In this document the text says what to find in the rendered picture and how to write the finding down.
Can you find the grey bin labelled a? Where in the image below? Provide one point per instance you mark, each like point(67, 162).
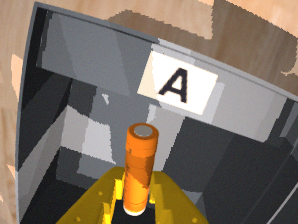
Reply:
point(69, 133)

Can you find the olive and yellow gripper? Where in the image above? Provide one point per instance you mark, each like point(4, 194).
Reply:
point(96, 205)

